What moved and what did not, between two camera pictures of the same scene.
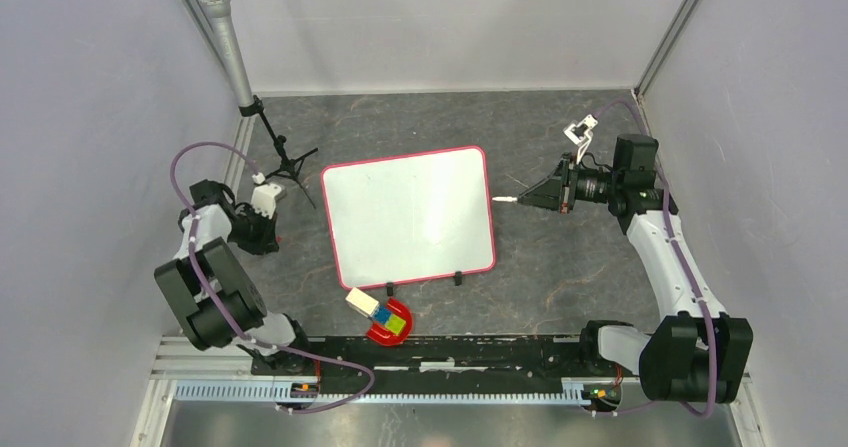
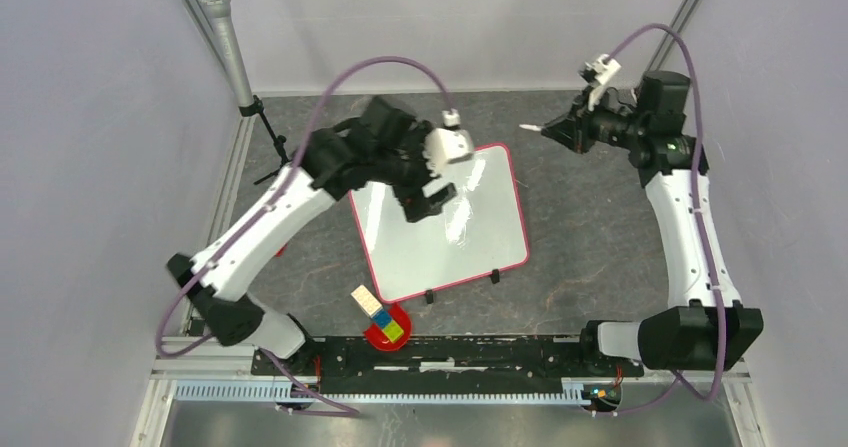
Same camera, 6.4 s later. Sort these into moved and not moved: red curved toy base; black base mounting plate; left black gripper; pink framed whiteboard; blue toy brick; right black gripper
Moved: right black gripper; pink framed whiteboard; left black gripper
Not moved: blue toy brick; black base mounting plate; red curved toy base
